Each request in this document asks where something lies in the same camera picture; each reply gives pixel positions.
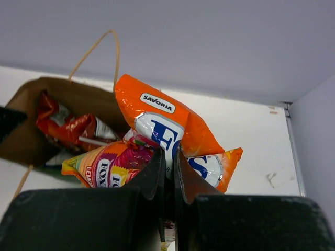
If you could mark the green paper bag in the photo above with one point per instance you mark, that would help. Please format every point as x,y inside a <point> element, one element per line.
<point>28,146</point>

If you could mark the Fox's fruits candy bag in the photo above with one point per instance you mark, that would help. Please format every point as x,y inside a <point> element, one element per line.
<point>157,121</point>

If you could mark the red Doritos bag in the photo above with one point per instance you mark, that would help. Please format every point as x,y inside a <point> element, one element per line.
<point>63,129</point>

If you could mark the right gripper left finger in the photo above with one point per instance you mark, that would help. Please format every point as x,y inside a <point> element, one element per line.
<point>127,218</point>

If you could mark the aluminium frame rail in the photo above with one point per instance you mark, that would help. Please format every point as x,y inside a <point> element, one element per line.
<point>300,181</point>

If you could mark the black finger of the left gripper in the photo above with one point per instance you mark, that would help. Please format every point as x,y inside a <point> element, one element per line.
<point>10,119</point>

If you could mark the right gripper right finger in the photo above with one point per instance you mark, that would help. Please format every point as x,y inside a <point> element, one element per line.
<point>206,219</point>

